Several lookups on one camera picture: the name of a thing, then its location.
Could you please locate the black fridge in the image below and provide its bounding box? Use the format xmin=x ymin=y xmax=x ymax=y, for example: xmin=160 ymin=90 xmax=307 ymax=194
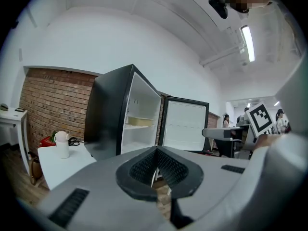
xmin=84 ymin=64 xmax=210 ymax=162

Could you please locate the red box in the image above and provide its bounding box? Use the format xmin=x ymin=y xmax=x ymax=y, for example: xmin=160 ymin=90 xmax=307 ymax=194
xmin=39 ymin=136 xmax=57 ymax=148

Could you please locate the pale yellow container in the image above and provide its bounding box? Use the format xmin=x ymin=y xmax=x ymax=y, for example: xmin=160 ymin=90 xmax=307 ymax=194
xmin=127 ymin=116 xmax=155 ymax=127

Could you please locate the black fridge door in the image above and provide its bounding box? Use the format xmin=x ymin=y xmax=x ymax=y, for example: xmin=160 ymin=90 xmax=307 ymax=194
xmin=158 ymin=95 xmax=210 ymax=153

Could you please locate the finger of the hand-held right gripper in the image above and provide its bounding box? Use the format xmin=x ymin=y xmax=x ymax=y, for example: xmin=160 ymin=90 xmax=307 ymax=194
xmin=202 ymin=125 xmax=252 ymax=139

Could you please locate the small white table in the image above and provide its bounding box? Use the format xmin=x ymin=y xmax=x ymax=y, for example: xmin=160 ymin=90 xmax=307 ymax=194
xmin=37 ymin=142 xmax=97 ymax=191

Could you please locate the white desk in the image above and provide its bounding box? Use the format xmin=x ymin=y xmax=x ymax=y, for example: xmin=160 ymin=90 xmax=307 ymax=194
xmin=0 ymin=108 xmax=31 ymax=176

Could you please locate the person's right forearm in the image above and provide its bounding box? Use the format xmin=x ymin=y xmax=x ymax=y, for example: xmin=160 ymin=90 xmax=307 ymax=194
xmin=256 ymin=133 xmax=283 ymax=152

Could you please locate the brown bag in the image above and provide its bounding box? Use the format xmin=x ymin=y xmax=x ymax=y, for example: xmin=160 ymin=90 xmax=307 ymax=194
xmin=28 ymin=152 xmax=44 ymax=185

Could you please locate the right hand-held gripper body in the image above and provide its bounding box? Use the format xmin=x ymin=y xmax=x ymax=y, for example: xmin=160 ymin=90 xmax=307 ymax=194
xmin=243 ymin=102 xmax=276 ymax=151

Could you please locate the long ceiling light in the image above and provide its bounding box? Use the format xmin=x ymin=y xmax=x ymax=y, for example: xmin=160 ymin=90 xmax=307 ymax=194
xmin=241 ymin=25 xmax=256 ymax=63

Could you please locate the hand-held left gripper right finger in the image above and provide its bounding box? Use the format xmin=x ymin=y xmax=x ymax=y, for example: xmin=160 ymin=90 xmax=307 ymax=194
xmin=157 ymin=131 xmax=308 ymax=231

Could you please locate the white lidded jug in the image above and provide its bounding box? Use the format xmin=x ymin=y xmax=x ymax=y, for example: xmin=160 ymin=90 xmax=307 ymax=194
xmin=54 ymin=130 xmax=71 ymax=159

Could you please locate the black head camera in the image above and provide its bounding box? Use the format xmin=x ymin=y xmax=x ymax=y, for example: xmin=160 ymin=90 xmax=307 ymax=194
xmin=208 ymin=0 xmax=229 ymax=19

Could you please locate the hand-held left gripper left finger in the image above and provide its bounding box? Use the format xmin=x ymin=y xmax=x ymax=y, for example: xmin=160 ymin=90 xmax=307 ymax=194
xmin=36 ymin=146 xmax=179 ymax=231

